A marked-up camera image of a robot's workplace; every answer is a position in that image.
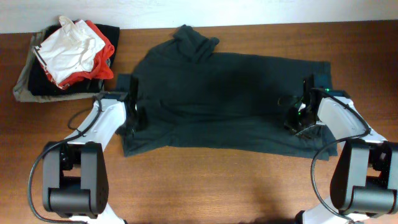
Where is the grey folded garment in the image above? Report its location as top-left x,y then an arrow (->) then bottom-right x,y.
12,25 -> 104,103

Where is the red folded garment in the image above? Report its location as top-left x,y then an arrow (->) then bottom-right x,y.
45,20 -> 116,90

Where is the white folded garment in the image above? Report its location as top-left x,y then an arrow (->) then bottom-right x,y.
32,16 -> 106,88

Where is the dark green t-shirt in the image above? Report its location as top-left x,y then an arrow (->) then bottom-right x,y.
122,26 -> 334,158

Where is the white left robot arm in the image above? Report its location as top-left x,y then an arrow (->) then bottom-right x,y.
42,91 -> 137,223

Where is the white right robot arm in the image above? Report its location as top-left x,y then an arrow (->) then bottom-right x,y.
292,88 -> 397,224

